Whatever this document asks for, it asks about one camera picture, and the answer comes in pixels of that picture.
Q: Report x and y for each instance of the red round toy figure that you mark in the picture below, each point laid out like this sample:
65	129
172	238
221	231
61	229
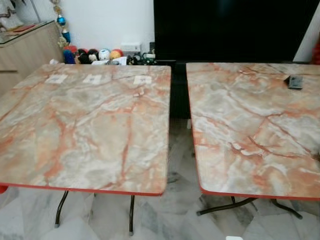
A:
71	48

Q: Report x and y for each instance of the black metal table frame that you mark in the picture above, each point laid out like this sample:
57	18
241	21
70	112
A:
60	207
235	205

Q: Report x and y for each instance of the small golden trophy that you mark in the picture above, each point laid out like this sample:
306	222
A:
62	42

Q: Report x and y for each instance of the blue toy figure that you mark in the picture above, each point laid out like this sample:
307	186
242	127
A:
69	56

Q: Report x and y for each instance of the red plastic object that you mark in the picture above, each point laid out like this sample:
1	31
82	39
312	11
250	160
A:
316	54

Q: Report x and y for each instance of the orange round toy figure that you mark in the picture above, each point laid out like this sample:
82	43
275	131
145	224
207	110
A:
116	53

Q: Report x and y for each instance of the small dark grey box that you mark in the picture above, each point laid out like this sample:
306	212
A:
294	81

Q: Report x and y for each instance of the light wooden cabinet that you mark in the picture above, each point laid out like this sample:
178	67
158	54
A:
27	50

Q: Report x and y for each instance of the white paper label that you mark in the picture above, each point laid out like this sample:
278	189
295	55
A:
142	80
92	79
56	78

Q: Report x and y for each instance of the blue trophy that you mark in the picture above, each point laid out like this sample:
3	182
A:
61	21

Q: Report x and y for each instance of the white wall socket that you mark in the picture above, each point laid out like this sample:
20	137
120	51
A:
131	48

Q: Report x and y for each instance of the black television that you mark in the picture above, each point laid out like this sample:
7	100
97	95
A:
235	30

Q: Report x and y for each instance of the white round toy figure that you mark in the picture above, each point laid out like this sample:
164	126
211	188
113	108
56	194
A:
104	54

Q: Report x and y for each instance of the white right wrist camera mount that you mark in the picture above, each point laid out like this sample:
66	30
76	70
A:
234	238

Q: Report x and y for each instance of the dark green mug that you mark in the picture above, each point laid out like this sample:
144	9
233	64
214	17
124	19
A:
148	59

